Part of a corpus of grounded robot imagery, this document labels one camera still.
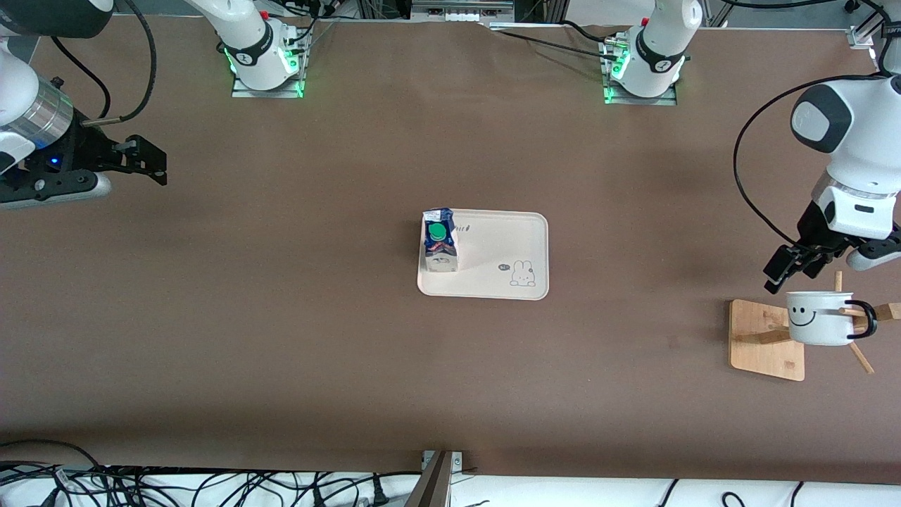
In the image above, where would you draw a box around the white smiley mug black handle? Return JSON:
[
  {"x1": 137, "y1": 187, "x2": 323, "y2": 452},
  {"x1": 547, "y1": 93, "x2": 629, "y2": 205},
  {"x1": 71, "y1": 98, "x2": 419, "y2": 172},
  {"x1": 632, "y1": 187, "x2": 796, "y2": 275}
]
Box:
[{"x1": 785, "y1": 291, "x2": 878, "y2": 346}]

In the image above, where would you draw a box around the blue white milk carton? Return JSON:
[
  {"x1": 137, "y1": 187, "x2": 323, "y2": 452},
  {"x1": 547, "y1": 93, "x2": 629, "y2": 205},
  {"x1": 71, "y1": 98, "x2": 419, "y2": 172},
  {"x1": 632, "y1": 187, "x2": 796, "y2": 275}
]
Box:
[{"x1": 421, "y1": 208, "x2": 460, "y2": 274}]

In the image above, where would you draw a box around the cream tray with rabbit print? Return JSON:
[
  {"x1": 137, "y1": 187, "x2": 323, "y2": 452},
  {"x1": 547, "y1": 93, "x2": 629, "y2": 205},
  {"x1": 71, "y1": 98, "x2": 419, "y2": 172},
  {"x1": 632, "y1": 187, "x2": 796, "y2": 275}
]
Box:
[{"x1": 417, "y1": 208, "x2": 549, "y2": 301}]

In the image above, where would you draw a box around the wooden mug stand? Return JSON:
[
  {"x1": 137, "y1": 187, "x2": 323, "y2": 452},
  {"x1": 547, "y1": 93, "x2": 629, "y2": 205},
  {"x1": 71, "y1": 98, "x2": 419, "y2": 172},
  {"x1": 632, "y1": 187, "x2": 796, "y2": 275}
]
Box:
[{"x1": 729, "y1": 271, "x2": 901, "y2": 382}]

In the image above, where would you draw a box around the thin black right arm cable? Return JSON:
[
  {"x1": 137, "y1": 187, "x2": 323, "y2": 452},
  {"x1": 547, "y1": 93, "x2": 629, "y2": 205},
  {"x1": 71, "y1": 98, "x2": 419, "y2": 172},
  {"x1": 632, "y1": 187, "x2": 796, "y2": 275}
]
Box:
[{"x1": 51, "y1": 37, "x2": 111, "y2": 120}]

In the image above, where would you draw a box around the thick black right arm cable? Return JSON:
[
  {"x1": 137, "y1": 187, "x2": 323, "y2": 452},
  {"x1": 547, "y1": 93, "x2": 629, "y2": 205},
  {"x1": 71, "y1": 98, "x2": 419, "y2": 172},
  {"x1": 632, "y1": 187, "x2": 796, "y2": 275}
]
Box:
[{"x1": 81, "y1": 0, "x2": 157, "y2": 127}]

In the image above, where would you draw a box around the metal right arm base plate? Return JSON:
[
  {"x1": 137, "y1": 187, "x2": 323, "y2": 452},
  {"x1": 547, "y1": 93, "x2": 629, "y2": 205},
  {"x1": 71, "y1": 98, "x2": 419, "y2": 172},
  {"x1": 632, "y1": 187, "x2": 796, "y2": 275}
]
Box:
[{"x1": 232, "y1": 28, "x2": 310, "y2": 99}]

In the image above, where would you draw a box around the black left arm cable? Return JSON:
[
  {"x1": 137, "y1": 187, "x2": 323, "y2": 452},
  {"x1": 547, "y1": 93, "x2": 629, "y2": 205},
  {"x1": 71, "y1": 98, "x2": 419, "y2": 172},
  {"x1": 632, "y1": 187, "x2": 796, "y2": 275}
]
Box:
[{"x1": 733, "y1": 0, "x2": 892, "y2": 249}]

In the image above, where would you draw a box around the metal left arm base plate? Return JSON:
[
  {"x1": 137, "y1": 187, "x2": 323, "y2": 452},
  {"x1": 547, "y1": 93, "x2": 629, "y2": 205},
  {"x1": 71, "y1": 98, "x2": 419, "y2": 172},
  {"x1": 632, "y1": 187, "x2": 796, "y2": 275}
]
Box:
[{"x1": 600, "y1": 39, "x2": 679, "y2": 107}]

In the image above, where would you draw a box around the looped black cable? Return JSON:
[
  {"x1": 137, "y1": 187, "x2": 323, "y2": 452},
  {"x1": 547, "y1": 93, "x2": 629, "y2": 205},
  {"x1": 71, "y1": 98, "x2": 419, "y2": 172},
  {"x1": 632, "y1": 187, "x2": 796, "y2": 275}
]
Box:
[{"x1": 0, "y1": 439, "x2": 108, "y2": 507}]

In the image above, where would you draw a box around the black base cable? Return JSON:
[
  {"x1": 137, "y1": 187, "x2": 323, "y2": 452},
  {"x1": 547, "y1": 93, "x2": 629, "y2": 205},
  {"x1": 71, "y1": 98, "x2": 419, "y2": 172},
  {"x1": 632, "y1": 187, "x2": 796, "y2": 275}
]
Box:
[{"x1": 486, "y1": 20, "x2": 631, "y2": 61}]

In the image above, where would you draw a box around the small metal edge bracket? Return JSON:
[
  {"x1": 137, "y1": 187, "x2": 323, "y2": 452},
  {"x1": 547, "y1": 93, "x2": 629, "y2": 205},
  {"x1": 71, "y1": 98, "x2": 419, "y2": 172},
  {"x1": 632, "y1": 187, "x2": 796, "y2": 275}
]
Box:
[{"x1": 421, "y1": 451, "x2": 465, "y2": 472}]

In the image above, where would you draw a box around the dark camera mast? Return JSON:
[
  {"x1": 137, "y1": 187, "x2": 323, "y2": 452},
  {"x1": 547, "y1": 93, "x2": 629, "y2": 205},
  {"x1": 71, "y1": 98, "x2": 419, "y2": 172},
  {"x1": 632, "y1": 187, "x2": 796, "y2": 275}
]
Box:
[{"x1": 404, "y1": 451, "x2": 455, "y2": 507}]

